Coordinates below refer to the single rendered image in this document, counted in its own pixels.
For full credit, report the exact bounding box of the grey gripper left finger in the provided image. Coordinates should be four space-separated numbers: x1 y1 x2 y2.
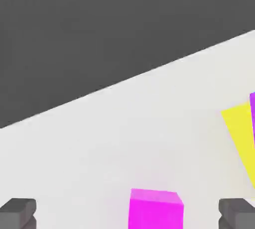
0 198 37 229

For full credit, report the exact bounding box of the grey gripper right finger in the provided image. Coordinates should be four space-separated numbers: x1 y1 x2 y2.
218 198 255 229

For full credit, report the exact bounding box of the small magenta cube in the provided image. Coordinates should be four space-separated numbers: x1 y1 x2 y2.
128 188 185 229

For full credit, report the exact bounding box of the small purple cube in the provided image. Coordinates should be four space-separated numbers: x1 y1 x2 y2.
249 91 255 146

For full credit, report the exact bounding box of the large yellow box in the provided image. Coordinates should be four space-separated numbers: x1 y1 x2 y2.
220 101 255 189

